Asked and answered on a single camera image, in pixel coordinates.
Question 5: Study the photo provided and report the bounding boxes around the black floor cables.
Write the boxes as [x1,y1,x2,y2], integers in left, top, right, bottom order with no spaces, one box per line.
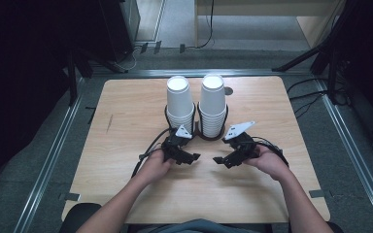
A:
[286,77,330,119]

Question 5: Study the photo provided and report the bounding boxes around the stack of white cups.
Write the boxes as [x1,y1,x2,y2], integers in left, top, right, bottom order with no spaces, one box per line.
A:
[199,73,227,139]
[165,75,196,134]

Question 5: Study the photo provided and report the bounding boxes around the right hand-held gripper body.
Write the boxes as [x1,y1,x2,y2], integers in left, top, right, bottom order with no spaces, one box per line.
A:
[223,120,260,160]

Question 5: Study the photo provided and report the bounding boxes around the person's right hand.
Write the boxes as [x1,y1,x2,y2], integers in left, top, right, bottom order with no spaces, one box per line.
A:
[243,145,294,183]

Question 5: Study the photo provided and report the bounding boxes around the black metal stand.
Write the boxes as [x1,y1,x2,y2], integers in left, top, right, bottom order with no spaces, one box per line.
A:
[65,48,94,107]

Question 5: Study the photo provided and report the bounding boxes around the hand-held gripper cable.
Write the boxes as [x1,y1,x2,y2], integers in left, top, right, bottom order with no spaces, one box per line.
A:
[130,127,176,179]
[252,135,289,168]

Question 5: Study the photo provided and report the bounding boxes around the person's left hand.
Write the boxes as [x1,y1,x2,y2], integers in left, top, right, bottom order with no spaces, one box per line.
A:
[135,149,176,186]

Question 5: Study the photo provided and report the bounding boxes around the black tripod stand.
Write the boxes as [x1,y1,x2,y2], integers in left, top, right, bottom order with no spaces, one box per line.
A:
[271,0,365,74]

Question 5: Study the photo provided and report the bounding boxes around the left hand-held gripper cable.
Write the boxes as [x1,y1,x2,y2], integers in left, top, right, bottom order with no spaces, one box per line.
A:
[130,127,176,179]

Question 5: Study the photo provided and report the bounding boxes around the white floor cable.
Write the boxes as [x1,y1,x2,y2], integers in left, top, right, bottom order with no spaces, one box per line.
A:
[116,45,144,73]

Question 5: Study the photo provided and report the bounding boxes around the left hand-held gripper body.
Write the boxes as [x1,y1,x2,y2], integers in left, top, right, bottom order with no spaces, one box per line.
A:
[160,124,193,163]

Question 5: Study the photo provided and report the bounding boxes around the black wire cup holder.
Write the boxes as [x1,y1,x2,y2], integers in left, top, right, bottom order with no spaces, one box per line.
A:
[163,102,230,142]

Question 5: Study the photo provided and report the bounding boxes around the black office chair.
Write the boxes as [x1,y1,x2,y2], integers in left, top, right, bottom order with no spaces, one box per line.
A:
[58,202,103,233]

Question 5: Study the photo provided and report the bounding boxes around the person's grey shirt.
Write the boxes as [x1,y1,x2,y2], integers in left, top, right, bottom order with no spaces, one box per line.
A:
[149,218,264,233]

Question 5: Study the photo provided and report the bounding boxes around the metal floor rail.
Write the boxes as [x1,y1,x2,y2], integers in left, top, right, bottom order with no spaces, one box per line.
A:
[314,77,373,233]
[13,77,87,233]

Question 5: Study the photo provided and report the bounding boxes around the black hanging cable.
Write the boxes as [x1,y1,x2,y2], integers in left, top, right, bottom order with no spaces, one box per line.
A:
[194,0,216,50]

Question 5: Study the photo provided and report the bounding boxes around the black computer tower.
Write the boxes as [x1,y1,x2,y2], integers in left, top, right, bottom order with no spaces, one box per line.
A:
[98,0,141,63]

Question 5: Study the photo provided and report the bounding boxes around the right hand-held gripper cable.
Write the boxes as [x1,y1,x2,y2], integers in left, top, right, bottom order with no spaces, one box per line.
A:
[252,135,289,168]

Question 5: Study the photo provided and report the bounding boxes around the light wooden desk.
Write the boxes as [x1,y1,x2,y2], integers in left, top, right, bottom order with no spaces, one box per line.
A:
[193,0,348,50]

